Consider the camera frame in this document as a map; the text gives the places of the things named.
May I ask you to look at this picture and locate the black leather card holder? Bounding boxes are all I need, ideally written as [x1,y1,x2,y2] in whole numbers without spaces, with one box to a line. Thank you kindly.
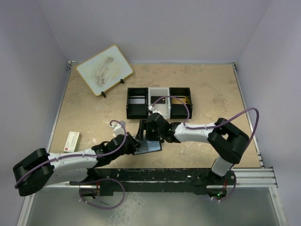
[134,139,162,155]

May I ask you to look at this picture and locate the black and white tray organizer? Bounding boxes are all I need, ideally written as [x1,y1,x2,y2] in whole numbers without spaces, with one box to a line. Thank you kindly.
[126,88,193,120]

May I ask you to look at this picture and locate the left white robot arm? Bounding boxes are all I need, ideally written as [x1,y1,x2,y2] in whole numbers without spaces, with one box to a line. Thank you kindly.
[13,133,141,196]

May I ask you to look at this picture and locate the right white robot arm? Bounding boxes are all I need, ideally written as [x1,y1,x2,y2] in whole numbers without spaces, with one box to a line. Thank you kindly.
[135,113,250,177]

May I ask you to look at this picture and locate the black card in tray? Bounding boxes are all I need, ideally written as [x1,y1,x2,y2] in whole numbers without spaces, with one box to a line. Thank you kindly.
[150,96,166,105]

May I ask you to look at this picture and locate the gold card in tray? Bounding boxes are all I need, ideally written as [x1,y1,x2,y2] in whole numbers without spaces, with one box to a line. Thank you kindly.
[171,96,190,105]

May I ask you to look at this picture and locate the silver card in tray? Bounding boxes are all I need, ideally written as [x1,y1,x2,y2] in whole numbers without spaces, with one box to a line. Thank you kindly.
[129,98,145,105]

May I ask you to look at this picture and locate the small green white box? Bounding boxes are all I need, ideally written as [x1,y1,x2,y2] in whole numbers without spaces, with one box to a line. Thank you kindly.
[63,131,80,153]

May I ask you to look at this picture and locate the yellow-framed whiteboard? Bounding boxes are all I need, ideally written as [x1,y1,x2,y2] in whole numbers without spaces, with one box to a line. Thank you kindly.
[76,45,134,97]

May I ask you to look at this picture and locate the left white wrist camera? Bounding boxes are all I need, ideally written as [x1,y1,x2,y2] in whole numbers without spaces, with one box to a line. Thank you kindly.
[110,121,126,137]

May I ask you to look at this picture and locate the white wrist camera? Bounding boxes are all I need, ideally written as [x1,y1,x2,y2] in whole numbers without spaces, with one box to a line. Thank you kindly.
[110,121,126,137]
[148,105,161,115]

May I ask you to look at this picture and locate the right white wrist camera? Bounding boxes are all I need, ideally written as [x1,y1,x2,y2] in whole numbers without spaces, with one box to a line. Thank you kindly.
[148,105,161,115]

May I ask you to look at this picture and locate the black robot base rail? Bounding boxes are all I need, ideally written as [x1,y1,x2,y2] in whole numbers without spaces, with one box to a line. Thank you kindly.
[71,168,236,196]

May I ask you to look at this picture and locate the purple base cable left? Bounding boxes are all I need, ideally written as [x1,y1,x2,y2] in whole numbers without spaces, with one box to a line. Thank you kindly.
[79,178,126,210]

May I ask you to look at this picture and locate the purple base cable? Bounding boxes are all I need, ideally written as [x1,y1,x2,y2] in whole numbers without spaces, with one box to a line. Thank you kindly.
[79,178,126,210]
[210,169,237,203]

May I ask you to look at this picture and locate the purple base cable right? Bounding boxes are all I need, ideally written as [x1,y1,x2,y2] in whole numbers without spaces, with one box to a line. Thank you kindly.
[210,169,237,203]

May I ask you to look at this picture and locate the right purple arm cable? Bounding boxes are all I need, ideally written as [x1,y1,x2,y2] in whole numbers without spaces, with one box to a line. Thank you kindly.
[150,95,261,146]

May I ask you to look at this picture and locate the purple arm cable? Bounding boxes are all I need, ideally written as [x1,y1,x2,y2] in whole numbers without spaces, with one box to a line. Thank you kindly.
[150,95,261,146]
[14,120,129,189]

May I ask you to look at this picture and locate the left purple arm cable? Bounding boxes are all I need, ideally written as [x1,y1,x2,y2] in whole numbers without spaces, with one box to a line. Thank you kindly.
[14,120,129,189]

